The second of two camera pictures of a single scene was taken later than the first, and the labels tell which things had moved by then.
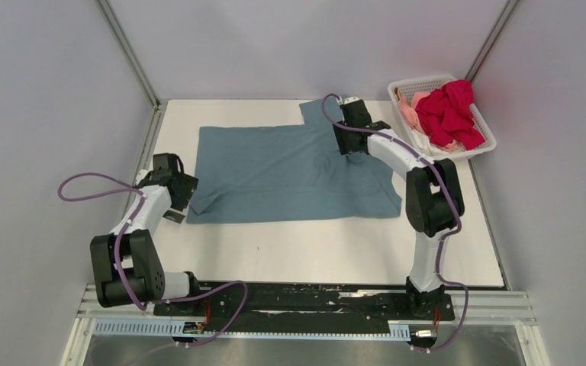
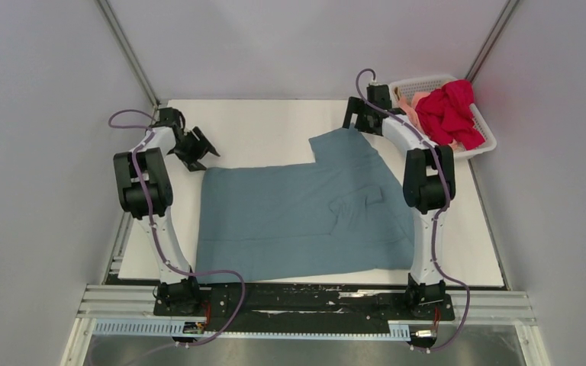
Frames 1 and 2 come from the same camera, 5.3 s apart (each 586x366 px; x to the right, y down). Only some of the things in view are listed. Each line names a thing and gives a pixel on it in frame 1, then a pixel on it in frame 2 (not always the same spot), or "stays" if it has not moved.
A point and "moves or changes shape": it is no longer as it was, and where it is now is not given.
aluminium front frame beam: [484, 309] stays
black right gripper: [346, 146] to [358, 107]
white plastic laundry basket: [425, 84] stays
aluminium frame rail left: [139, 70] stays
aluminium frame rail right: [509, 8] stays
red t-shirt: [445, 115] stays
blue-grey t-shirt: [283, 172] moves or changes shape
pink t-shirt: [410, 112] stays
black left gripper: [187, 185] to [206, 143]
